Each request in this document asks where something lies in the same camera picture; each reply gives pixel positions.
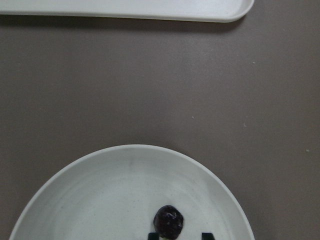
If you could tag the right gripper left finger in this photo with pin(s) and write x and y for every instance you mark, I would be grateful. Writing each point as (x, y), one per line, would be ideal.
(153, 236)

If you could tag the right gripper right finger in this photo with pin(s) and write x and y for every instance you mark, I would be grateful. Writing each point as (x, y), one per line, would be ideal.
(207, 236)

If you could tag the beige round plate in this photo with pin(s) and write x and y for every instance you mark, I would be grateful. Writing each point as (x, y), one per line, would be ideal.
(115, 193)

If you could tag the beige rectangular tray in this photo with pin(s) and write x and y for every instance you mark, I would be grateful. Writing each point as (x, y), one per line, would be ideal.
(213, 11)

